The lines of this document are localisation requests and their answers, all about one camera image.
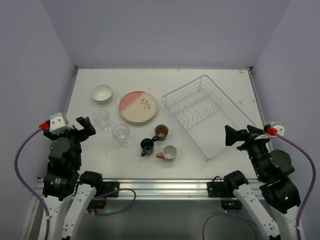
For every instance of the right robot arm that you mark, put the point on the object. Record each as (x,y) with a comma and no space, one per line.
(272,169)

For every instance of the pink mug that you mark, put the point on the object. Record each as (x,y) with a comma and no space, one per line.
(169,153)

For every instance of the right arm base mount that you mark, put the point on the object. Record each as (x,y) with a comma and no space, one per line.
(216,189)

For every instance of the cream plate orange patch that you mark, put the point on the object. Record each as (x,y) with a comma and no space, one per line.
(137,101)

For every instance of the aluminium mounting rail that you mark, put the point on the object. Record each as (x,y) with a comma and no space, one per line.
(170,189)

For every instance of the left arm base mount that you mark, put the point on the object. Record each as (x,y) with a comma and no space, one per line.
(101,202)

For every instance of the white wire dish rack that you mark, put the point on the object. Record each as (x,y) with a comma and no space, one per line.
(204,89)

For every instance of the black mug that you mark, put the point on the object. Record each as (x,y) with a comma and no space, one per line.
(161,132)

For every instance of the white ceramic bowl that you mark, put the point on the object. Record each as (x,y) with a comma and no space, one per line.
(102,94)

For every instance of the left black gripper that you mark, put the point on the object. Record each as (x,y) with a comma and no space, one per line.
(72,132)

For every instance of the cream plate yellow patch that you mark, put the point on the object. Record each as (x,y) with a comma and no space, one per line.
(140,123)

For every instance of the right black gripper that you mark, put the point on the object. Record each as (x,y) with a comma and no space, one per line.
(246,139)

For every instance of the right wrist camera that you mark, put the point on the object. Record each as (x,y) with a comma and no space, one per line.
(272,130)

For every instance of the clear glass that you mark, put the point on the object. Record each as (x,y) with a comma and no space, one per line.
(121,133)
(102,118)

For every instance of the cream plate green patch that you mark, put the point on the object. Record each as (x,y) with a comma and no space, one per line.
(143,121)

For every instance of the blue mug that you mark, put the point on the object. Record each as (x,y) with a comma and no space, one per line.
(147,146)

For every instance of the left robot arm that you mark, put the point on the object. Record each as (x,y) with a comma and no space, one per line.
(66,193)

